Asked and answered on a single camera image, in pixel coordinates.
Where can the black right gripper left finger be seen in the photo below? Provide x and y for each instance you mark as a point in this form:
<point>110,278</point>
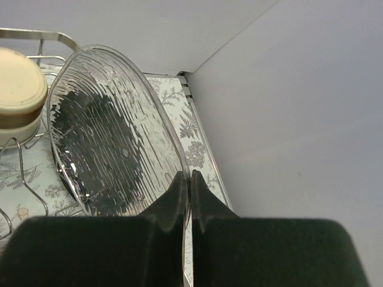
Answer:
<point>142,250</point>

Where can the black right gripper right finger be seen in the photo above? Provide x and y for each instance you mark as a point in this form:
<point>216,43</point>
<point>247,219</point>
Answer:
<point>232,251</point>

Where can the clear ribbed glass plate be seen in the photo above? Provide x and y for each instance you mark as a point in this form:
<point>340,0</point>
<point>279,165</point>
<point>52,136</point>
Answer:
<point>101,102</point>

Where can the black plate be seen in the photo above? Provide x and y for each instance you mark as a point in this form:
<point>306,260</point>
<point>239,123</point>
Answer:
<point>68,163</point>

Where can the floral tablecloth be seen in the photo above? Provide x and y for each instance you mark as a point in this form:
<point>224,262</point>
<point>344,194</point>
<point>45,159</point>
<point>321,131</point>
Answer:
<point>176,99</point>

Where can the beige and brown mug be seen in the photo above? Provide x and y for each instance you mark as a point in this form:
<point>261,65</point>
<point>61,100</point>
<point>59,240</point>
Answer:
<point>24,91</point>

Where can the chrome wire dish rack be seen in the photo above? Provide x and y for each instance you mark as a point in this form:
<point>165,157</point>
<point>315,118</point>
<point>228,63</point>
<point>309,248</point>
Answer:
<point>30,182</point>

